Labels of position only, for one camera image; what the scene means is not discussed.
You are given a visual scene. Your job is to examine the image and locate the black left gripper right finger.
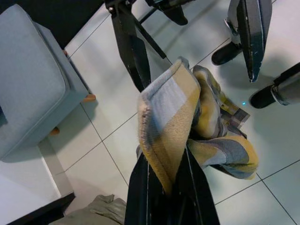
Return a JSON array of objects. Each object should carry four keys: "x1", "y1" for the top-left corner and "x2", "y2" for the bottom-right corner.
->
[{"x1": 172, "y1": 142, "x2": 221, "y2": 225}]

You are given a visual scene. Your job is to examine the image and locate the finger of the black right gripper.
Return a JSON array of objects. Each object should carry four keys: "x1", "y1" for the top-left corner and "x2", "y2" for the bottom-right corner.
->
[
  {"x1": 104, "y1": 0, "x2": 152, "y2": 92},
  {"x1": 234, "y1": 0, "x2": 273, "y2": 83}
]

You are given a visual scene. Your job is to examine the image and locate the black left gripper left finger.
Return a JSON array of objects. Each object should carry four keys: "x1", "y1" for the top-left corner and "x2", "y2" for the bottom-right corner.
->
[{"x1": 124, "y1": 150, "x2": 174, "y2": 225}]

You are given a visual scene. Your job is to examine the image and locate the yellow grey plaid shirt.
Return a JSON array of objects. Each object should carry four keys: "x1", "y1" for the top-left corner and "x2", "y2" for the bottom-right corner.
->
[{"x1": 136, "y1": 56, "x2": 260, "y2": 196}]

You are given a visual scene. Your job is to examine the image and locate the silver right robot leg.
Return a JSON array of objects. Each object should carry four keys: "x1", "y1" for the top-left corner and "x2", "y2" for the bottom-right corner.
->
[{"x1": 211, "y1": 0, "x2": 244, "y2": 66}]

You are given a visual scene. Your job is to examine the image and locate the silver robot leg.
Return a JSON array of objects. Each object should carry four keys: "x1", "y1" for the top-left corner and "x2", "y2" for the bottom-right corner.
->
[
  {"x1": 211, "y1": 0, "x2": 244, "y2": 66},
  {"x1": 248, "y1": 63, "x2": 300, "y2": 110}
]

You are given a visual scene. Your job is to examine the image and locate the olive green sack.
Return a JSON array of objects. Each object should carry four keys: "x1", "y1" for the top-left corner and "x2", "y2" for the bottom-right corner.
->
[{"x1": 48, "y1": 194, "x2": 128, "y2": 225}]

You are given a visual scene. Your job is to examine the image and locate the silver left robot leg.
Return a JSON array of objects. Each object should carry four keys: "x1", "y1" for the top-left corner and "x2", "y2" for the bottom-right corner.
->
[{"x1": 248, "y1": 63, "x2": 300, "y2": 110}]

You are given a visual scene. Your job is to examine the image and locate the grey upholstered footstool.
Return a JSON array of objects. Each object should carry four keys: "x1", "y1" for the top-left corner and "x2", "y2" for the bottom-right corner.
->
[{"x1": 0, "y1": 3, "x2": 97, "y2": 164}]

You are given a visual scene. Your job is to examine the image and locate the black door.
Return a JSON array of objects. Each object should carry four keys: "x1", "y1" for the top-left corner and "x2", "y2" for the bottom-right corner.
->
[{"x1": 3, "y1": 192, "x2": 76, "y2": 225}]

